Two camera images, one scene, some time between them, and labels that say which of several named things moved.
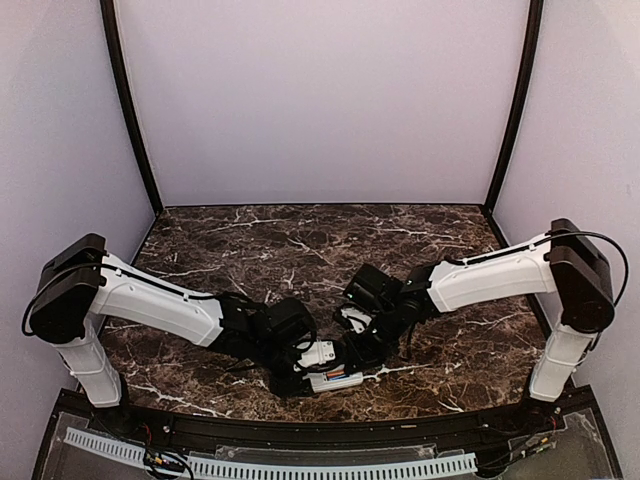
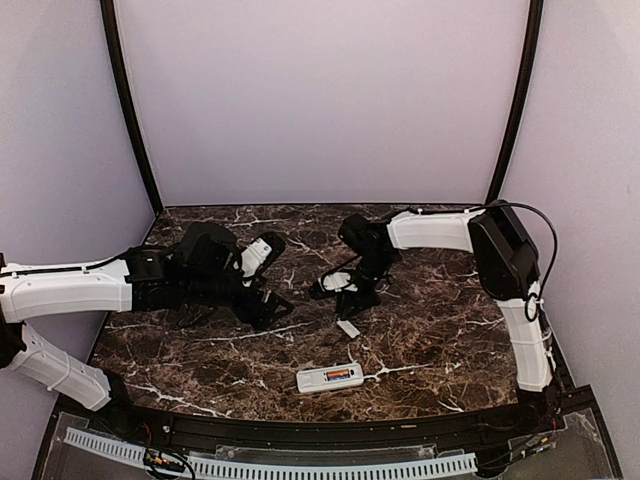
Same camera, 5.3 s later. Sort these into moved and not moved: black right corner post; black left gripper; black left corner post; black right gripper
Moved: black left gripper; black right gripper
Not moved: black left corner post; black right corner post
